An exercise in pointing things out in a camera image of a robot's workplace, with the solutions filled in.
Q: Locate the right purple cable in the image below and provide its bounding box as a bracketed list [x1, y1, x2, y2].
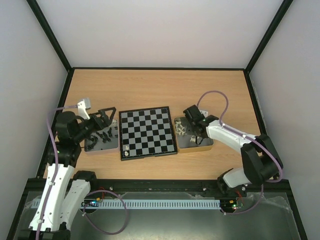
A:
[196, 90, 283, 216]

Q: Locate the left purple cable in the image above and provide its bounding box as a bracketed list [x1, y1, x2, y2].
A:
[34, 104, 83, 240]

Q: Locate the black silver chessboard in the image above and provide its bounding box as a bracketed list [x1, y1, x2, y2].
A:
[119, 106, 178, 161]

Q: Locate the light blue cable duct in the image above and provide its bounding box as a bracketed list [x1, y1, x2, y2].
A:
[88, 199, 221, 210]

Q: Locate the tin tray with black pieces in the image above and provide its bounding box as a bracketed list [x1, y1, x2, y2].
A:
[84, 119, 120, 154]

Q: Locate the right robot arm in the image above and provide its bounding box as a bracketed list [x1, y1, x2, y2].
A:
[183, 105, 284, 196]

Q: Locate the purple cable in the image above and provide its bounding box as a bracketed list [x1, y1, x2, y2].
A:
[196, 90, 283, 216]
[34, 104, 83, 240]

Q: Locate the gold tin with white pieces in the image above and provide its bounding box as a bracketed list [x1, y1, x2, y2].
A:
[173, 116, 214, 153]

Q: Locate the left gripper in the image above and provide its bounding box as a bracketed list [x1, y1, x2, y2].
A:
[73, 107, 117, 143]

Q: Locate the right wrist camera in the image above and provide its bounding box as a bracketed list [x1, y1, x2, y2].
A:
[199, 109, 209, 118]

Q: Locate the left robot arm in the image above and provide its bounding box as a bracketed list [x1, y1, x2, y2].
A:
[17, 103, 116, 240]

